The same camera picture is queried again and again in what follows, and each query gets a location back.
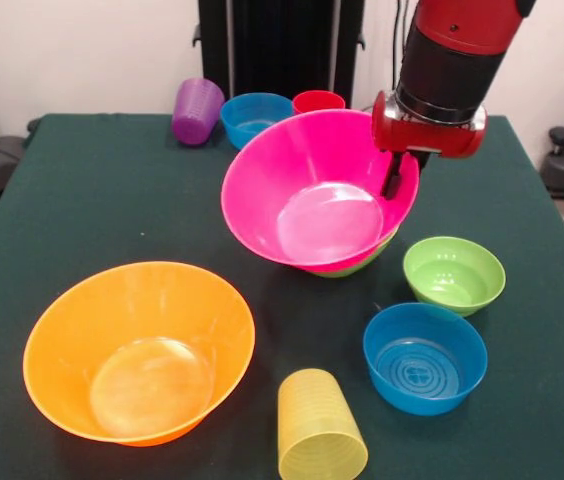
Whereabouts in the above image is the blue plastic bowl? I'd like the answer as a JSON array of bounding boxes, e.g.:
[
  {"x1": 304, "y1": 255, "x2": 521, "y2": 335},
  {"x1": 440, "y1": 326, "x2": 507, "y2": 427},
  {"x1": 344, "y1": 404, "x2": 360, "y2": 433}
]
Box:
[
  {"x1": 219, "y1": 92, "x2": 295, "y2": 151},
  {"x1": 362, "y1": 302, "x2": 489, "y2": 417}
]

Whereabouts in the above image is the orange plastic bowl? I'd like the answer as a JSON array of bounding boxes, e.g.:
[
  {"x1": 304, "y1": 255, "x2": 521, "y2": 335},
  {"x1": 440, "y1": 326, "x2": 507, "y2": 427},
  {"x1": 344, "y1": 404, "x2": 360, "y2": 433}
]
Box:
[{"x1": 22, "y1": 260, "x2": 257, "y2": 448}]

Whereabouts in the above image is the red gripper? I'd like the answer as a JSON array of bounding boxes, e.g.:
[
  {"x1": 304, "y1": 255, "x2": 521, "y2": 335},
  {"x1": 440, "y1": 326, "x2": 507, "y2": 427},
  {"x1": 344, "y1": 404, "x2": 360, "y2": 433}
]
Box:
[{"x1": 371, "y1": 90, "x2": 489, "y2": 201}]

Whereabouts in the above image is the crimson pink plastic cup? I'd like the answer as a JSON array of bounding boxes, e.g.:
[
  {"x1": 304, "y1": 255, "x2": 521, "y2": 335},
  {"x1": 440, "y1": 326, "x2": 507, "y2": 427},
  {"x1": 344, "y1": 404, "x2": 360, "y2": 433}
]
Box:
[{"x1": 291, "y1": 89, "x2": 347, "y2": 116}]

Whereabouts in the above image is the black hanging cable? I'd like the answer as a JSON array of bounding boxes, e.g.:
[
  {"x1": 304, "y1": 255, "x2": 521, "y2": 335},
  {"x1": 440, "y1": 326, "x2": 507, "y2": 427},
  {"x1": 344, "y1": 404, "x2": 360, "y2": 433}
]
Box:
[{"x1": 391, "y1": 0, "x2": 416, "y2": 84}]

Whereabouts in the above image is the yellow plastic cup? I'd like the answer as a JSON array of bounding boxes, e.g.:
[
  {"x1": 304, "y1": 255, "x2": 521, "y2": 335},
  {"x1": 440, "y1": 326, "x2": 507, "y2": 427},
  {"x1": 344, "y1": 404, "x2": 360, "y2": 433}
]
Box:
[{"x1": 276, "y1": 368, "x2": 369, "y2": 480}]

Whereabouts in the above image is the large green plastic bowl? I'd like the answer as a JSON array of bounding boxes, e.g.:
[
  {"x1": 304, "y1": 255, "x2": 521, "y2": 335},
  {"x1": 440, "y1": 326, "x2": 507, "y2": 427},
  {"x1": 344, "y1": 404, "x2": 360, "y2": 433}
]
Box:
[{"x1": 306, "y1": 227, "x2": 401, "y2": 280}]

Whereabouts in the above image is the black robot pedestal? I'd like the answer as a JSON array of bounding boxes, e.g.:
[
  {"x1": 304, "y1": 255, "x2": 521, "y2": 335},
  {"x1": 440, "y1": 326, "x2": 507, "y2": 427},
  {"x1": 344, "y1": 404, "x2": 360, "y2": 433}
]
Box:
[{"x1": 192, "y1": 0, "x2": 367, "y2": 109}]

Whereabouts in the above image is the purple plastic cup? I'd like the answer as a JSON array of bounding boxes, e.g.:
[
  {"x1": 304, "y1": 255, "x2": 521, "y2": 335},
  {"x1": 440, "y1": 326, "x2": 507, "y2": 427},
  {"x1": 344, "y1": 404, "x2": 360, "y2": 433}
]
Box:
[{"x1": 171, "y1": 77, "x2": 226, "y2": 146}]

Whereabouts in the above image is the small green plastic bowl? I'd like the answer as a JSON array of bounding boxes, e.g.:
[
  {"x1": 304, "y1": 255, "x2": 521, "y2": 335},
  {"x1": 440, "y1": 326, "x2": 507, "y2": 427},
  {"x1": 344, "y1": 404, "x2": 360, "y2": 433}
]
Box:
[{"x1": 402, "y1": 235, "x2": 507, "y2": 318}]

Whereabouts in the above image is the large pink plastic bowl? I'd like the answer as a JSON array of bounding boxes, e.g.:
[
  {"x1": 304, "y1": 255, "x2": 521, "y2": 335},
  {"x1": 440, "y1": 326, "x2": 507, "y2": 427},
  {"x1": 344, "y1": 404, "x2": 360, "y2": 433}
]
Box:
[{"x1": 219, "y1": 108, "x2": 421, "y2": 275}]

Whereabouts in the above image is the dark green table cloth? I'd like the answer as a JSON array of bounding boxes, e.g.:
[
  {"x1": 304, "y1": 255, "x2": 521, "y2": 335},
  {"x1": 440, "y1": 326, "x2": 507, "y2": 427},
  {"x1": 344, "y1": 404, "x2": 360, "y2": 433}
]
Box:
[{"x1": 0, "y1": 113, "x2": 564, "y2": 480}]

